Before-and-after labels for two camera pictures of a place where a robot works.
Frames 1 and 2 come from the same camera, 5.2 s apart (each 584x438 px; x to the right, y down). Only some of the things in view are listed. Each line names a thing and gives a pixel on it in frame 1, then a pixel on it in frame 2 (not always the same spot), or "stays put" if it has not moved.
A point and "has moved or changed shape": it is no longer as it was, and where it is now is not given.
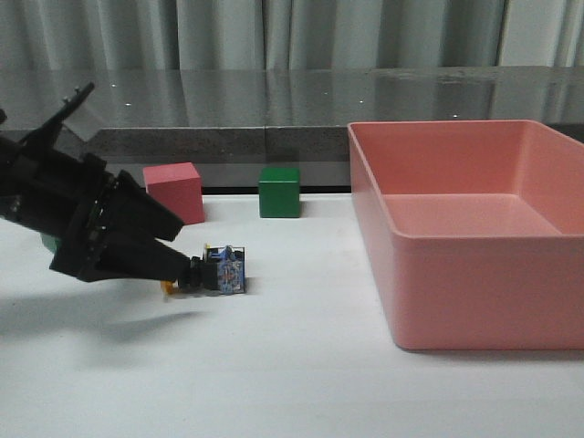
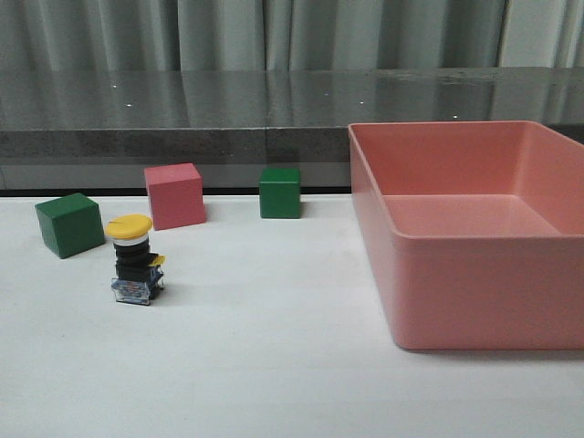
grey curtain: [165, 35] stays put
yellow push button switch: [222, 270] has moved or changed shape
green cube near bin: [278, 191] stays put
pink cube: [179, 188] stays put
